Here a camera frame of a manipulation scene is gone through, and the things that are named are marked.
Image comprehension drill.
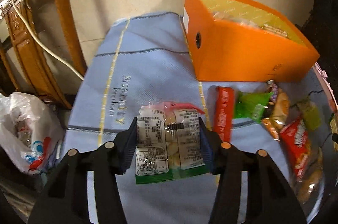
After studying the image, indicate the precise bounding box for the green white cracker packet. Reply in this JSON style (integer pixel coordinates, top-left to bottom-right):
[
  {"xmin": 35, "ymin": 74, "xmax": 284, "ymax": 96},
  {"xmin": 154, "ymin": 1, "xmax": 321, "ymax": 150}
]
[{"xmin": 135, "ymin": 102, "xmax": 207, "ymax": 184}]

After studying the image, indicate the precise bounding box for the golden pastry pack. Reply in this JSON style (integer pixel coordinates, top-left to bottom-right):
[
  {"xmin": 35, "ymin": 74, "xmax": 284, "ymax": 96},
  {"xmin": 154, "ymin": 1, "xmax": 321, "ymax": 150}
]
[{"xmin": 269, "ymin": 88, "xmax": 290, "ymax": 131}]

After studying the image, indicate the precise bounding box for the white plastic bag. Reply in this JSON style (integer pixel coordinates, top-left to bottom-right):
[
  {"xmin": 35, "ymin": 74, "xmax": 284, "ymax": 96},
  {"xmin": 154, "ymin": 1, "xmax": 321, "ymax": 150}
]
[{"xmin": 1, "ymin": 92, "xmax": 64, "ymax": 175}]

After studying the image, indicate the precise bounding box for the long red snack bar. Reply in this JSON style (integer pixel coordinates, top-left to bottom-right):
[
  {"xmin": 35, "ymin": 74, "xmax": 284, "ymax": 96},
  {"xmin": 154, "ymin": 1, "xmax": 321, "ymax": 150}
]
[{"xmin": 213, "ymin": 86, "xmax": 235, "ymax": 142}]

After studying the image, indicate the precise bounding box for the bright green snack packet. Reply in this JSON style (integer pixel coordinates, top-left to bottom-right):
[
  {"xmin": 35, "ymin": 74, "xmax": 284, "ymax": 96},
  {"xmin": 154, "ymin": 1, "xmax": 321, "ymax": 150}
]
[{"xmin": 234, "ymin": 92, "xmax": 272, "ymax": 123}]

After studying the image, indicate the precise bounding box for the white power cable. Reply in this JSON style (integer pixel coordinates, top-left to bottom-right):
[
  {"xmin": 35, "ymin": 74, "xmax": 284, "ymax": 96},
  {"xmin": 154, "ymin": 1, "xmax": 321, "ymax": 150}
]
[{"xmin": 10, "ymin": 0, "xmax": 85, "ymax": 81}]

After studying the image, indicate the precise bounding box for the red chip packet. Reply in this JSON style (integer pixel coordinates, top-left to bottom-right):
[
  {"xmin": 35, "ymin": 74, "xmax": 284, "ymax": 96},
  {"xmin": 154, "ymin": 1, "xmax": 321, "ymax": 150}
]
[{"xmin": 279, "ymin": 115, "xmax": 311, "ymax": 180}]

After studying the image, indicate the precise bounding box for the orange cardboard box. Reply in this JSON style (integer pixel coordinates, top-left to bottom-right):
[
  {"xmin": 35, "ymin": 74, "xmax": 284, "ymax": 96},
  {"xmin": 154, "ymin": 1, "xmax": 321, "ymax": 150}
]
[{"xmin": 183, "ymin": 0, "xmax": 320, "ymax": 82}]

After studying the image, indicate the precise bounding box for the light green snack packet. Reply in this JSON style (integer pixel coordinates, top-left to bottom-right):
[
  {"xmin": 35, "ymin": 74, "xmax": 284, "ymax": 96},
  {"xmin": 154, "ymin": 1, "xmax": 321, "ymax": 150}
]
[{"xmin": 296, "ymin": 98, "xmax": 321, "ymax": 132}]

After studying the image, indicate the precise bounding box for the carved wooden chair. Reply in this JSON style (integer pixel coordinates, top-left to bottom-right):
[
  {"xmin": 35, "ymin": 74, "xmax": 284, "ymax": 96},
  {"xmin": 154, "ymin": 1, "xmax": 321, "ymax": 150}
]
[{"xmin": 1, "ymin": 0, "xmax": 87, "ymax": 109}]

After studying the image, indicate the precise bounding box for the light blue tablecloth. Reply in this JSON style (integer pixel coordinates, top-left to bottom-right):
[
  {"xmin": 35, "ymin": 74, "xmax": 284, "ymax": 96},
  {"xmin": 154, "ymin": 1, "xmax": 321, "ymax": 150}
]
[{"xmin": 62, "ymin": 11, "xmax": 334, "ymax": 224}]

